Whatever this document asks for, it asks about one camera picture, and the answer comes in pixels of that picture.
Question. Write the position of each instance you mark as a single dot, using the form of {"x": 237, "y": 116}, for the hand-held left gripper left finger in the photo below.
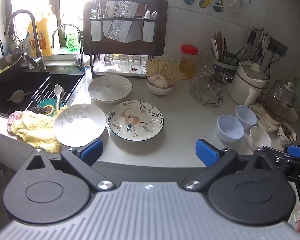
{"x": 91, "y": 150}

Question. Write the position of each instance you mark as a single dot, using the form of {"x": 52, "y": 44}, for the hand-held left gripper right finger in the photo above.
{"x": 206, "y": 153}

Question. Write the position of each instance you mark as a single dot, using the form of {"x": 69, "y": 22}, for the plain white ceramic bowl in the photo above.
{"x": 259, "y": 138}

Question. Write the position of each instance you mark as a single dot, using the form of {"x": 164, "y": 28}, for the white leaf-print plate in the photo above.
{"x": 79, "y": 125}
{"x": 110, "y": 88}

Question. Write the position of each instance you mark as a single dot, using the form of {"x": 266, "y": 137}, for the light blue plastic bowl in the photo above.
{"x": 230, "y": 129}
{"x": 246, "y": 116}

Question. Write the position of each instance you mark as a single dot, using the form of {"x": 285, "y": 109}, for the patterned bowl with dried bits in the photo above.
{"x": 286, "y": 134}

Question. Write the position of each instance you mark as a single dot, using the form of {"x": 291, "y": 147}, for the white kettle base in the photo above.
{"x": 263, "y": 122}

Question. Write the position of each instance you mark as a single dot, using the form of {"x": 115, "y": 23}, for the glass kettle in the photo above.
{"x": 278, "y": 102}

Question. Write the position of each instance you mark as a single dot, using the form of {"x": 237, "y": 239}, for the yellow dish cloth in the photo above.
{"x": 35, "y": 130}

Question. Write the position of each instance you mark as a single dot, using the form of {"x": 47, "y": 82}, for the teal pleated scrubber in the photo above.
{"x": 48, "y": 106}

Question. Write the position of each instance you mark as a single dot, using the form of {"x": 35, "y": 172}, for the steel wool scrubber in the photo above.
{"x": 37, "y": 109}

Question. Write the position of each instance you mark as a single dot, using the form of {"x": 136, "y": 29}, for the white plastic spoon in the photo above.
{"x": 58, "y": 90}

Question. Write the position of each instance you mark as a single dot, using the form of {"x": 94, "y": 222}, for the cluster of glass cups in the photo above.
{"x": 211, "y": 80}

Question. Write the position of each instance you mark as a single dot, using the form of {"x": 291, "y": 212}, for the white electric pot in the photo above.
{"x": 247, "y": 82}

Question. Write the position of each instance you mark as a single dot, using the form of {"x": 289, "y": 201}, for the white bowl holding garlic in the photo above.
{"x": 161, "y": 91}

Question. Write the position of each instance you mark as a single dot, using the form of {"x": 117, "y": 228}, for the black roll-up sink rack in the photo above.
{"x": 43, "y": 87}

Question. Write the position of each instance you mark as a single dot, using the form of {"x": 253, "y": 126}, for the white drip tray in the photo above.
{"x": 100, "y": 70}

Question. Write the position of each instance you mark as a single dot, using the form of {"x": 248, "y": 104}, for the pink knitted cloth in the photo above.
{"x": 13, "y": 121}

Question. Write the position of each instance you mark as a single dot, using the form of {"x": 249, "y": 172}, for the garlic bulb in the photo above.
{"x": 158, "y": 81}

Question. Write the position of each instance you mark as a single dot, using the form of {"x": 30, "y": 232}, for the dark metal dish rack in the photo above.
{"x": 93, "y": 62}

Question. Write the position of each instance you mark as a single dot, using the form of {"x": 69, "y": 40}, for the chopstick holder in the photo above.
{"x": 225, "y": 63}

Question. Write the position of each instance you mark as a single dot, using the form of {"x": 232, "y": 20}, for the wooden ladle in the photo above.
{"x": 17, "y": 96}

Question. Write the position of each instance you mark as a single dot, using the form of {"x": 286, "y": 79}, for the clear drinking glass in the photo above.
{"x": 123, "y": 63}
{"x": 136, "y": 63}
{"x": 109, "y": 60}

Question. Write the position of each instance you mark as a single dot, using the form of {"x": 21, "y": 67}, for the red-lidded plastic jar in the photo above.
{"x": 188, "y": 61}

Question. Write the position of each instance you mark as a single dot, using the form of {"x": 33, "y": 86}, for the bundle of dried noodles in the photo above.
{"x": 165, "y": 68}

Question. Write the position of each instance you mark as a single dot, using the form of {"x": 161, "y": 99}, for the small steel faucet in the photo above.
{"x": 80, "y": 52}

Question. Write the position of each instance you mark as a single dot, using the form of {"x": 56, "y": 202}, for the black kitchen sink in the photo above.
{"x": 5, "y": 90}

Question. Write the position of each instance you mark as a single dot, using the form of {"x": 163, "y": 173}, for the hanging scissors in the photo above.
{"x": 265, "y": 43}

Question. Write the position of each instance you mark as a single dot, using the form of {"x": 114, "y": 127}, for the green liquid bottle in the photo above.
{"x": 71, "y": 40}

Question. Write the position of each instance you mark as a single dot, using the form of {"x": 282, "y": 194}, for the black hanging utensil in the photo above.
{"x": 250, "y": 40}

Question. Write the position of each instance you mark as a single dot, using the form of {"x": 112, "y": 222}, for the yellow detergent jug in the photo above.
{"x": 46, "y": 42}

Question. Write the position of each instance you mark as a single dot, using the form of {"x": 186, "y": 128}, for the white utensil cup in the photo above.
{"x": 96, "y": 31}
{"x": 149, "y": 32}

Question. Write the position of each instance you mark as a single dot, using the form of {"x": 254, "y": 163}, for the tall steel faucet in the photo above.
{"x": 36, "y": 42}

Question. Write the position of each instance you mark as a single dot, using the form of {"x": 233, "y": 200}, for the stainless steel bowl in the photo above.
{"x": 5, "y": 65}

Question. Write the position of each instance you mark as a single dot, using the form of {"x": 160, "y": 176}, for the dark brown cutting board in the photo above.
{"x": 162, "y": 30}

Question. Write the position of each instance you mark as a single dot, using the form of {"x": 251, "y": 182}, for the hammered steel cleaver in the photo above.
{"x": 122, "y": 22}

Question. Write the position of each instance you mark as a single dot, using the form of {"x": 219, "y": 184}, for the labelled steel cleaver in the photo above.
{"x": 108, "y": 17}

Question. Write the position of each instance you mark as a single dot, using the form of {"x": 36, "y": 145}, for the window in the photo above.
{"x": 70, "y": 0}

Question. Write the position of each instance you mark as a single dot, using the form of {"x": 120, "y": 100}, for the black wall hook rail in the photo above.
{"x": 277, "y": 46}

